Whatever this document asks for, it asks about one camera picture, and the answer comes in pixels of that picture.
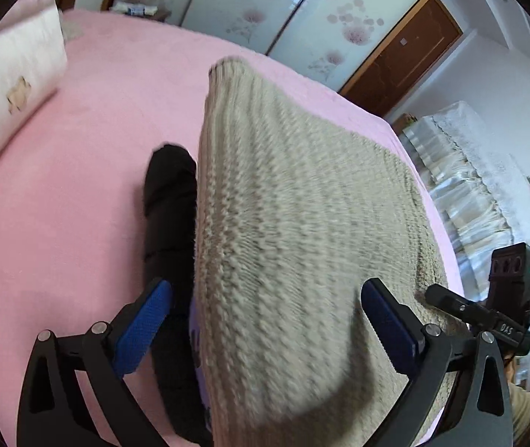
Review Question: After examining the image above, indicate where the beige knit cardigan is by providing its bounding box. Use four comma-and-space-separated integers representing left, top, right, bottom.
195, 58, 462, 446

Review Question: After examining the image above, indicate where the purple folded garment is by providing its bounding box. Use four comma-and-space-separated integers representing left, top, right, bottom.
189, 299, 212, 436

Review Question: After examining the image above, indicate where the pink bed sheet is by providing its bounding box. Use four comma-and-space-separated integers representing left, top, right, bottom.
0, 8, 469, 447

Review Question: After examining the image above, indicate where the black folded garment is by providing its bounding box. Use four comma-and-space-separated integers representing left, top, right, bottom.
143, 143, 214, 446

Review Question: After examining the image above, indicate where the brown wooden door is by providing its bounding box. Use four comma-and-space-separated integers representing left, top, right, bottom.
339, 0, 463, 116

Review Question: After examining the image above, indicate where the floral sliding wardrobe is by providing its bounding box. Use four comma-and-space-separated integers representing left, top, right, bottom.
101, 0, 424, 91

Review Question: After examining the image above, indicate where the white pillow with print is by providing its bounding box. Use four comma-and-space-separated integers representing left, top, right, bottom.
0, 6, 67, 151

